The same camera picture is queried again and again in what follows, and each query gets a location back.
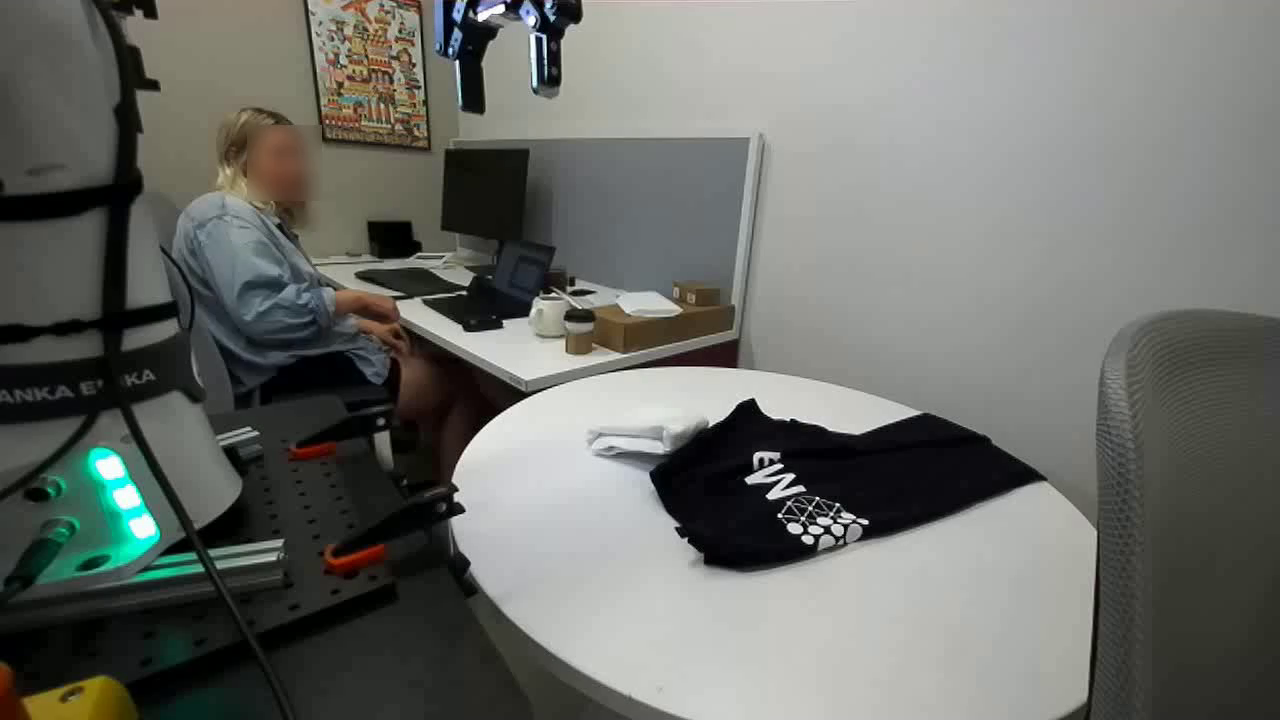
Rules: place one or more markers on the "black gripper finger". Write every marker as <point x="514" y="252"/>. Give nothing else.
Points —
<point x="472" y="81"/>
<point x="544" y="67"/>

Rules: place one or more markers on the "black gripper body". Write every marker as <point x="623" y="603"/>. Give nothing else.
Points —
<point x="514" y="11"/>

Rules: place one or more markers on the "black shirt with white print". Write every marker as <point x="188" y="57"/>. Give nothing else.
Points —
<point x="933" y="467"/>

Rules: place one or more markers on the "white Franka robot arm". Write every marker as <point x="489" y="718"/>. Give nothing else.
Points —
<point x="53" y="267"/>

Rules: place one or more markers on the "person in blue shirt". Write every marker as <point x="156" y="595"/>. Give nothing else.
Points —
<point x="253" y="294"/>

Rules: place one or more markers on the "grey desk chair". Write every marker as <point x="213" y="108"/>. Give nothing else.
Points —
<point x="201" y="362"/>

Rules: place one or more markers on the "grey office chair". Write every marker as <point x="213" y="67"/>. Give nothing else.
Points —
<point x="1200" y="505"/>

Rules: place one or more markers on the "colourful framed poster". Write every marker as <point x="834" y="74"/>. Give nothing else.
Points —
<point x="371" y="67"/>

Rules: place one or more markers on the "black computer monitor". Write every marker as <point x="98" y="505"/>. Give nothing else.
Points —
<point x="487" y="192"/>

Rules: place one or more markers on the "grey desk partition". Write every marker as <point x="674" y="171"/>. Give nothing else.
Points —
<point x="641" y="213"/>

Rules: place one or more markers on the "small black desk device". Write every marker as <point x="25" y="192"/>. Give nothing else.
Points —
<point x="395" y="243"/>

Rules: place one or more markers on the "black laptop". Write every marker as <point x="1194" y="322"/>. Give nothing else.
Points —
<point x="514" y="273"/>

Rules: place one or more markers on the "black keyboard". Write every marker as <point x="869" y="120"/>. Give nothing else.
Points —
<point x="405" y="283"/>

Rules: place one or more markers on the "white tape roll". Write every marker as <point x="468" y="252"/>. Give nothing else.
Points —
<point x="548" y="318"/>

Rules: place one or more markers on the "white paper sheet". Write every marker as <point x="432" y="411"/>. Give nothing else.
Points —
<point x="648" y="304"/>

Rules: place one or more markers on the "paper coffee cup black lid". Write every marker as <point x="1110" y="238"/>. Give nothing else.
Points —
<point x="577" y="333"/>

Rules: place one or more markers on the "white office desk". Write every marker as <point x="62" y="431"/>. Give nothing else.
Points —
<point x="514" y="353"/>

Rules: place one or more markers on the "small cardboard box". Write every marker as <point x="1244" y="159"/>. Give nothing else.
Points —
<point x="699" y="294"/>

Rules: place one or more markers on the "large cardboard box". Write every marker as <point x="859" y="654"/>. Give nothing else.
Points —
<point x="660" y="328"/>

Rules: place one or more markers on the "black orange clamp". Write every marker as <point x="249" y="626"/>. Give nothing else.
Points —
<point x="395" y="525"/>
<point x="341" y="432"/>

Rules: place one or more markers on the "folded white cloth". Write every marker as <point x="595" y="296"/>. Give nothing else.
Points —
<point x="632" y="440"/>

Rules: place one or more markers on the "orange object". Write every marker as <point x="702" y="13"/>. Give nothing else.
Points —
<point x="9" y="693"/>

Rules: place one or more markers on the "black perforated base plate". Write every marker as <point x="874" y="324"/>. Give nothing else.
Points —
<point x="305" y="514"/>

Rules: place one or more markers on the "aluminium rail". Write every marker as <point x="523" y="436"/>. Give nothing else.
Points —
<point x="201" y="567"/>

